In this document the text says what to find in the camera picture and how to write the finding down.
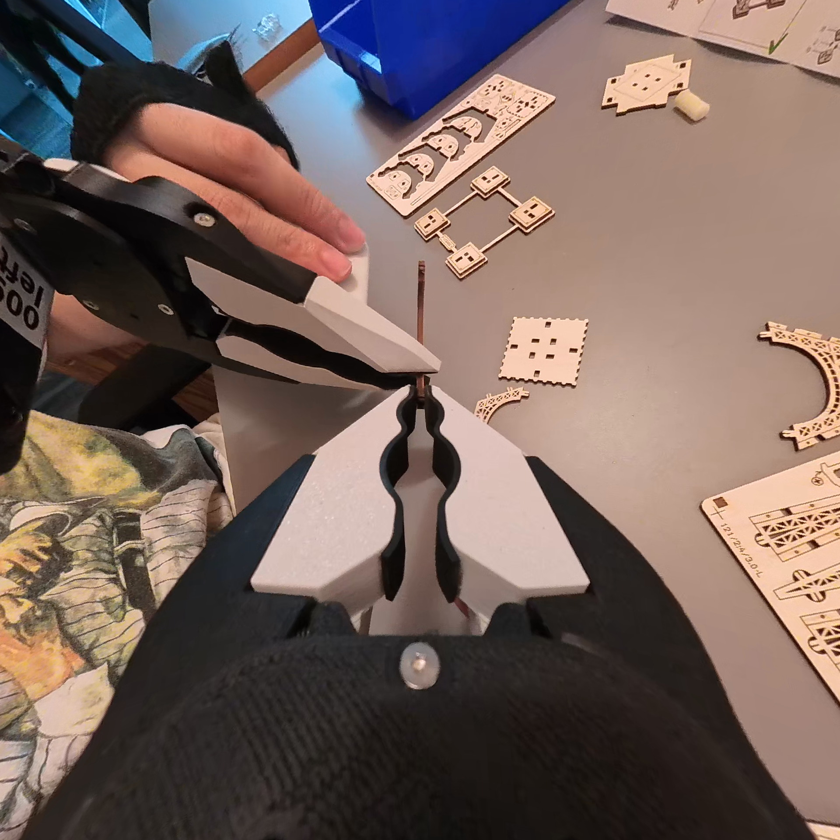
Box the wooden four-square frame piece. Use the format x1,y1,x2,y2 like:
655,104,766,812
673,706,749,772
415,166,556,282

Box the wooden lattice arch piece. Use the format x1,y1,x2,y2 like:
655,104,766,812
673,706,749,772
412,260,429,421
758,322,840,451

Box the grey desk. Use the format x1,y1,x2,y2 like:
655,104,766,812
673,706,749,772
210,0,840,840

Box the blue plastic bin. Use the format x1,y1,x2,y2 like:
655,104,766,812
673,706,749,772
308,0,573,121

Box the black office chair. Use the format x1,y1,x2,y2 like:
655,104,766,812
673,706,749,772
79,344,214,431

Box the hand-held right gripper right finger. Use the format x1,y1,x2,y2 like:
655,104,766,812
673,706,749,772
423,387,590,623

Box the person's left forearm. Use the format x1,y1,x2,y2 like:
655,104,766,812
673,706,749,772
45,292,132,368

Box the white side table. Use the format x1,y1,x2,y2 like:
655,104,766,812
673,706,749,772
151,0,329,93

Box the square wooden platform with holes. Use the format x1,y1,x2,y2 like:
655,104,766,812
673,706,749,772
499,317,589,388

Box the person's printed white shirt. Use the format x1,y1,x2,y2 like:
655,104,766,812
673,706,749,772
0,410,237,795

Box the wooden arch cutout sheet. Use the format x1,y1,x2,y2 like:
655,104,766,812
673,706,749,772
366,74,557,218

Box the wooden tower parts sheet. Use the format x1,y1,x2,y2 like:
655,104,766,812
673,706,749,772
701,449,840,706

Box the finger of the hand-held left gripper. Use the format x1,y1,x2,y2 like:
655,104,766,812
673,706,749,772
211,325,403,393
185,239,442,378

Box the person's left hand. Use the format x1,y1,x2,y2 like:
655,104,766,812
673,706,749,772
105,97,366,280

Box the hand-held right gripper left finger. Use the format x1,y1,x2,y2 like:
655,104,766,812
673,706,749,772
251,387,422,618

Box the small wooden arch piece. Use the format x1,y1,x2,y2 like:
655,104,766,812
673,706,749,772
474,387,530,423

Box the cross-shaped wooden platform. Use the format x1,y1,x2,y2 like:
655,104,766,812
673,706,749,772
602,54,694,116

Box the paper instruction sheet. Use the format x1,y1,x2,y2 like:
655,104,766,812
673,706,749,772
604,0,840,81

